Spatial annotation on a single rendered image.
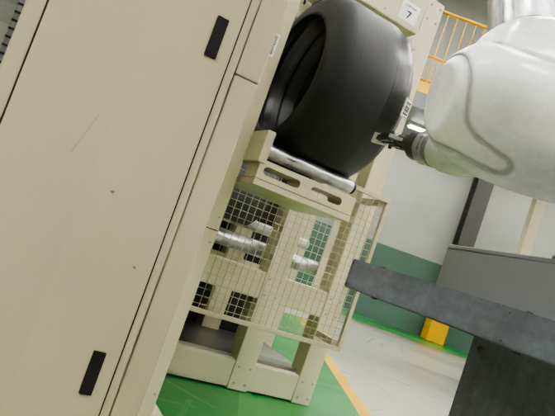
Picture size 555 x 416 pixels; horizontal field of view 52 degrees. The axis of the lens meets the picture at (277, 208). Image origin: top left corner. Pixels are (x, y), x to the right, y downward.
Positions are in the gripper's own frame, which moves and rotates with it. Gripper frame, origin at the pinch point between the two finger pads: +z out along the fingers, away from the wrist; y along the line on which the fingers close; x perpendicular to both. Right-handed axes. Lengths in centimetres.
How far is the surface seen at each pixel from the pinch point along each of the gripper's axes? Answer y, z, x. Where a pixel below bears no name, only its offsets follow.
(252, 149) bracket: 26.5, 21.8, 17.0
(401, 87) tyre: -5.6, 9.5, -18.2
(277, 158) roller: 19.0, 18.8, 16.2
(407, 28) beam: -31, 63, -54
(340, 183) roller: -4.6, 18.7, 15.7
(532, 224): -603, 473, -58
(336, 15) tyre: 17.9, 22.4, -30.7
